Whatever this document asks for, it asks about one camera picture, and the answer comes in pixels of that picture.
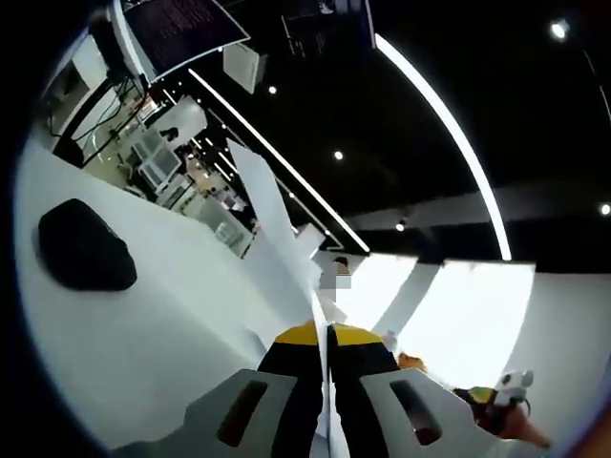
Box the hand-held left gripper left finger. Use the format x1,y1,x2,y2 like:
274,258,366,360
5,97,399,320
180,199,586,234
114,322,327,458

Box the narrow bright window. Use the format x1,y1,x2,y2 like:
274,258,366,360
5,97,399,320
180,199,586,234
341,255,421,330

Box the hanging dark display screen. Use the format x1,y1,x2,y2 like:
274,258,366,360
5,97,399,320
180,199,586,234
122,0,252,83

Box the ceiling air conditioner unit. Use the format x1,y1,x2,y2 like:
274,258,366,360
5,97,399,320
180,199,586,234
221,41,268,95

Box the stack of white printing papers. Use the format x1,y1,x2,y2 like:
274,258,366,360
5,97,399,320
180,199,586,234
227,137,352,458

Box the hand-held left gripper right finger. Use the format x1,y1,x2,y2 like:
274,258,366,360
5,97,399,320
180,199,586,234
328,324,526,458

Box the ceiling light strip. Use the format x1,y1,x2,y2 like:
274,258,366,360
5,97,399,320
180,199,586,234
374,32,515,261
188,69,371,254

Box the white office chair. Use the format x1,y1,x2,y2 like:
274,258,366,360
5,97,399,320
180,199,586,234
137,142,183,190

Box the dark hanging sign panel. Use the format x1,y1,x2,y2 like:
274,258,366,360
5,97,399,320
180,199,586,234
281,0,376,58

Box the black pouch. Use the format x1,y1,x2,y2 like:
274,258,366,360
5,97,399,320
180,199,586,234
37,198,138,292

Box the large bright window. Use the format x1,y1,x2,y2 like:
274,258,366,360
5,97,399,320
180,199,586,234
405,260,537,383

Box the clear drinking glass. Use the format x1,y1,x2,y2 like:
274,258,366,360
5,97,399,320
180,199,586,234
215,221,240,247

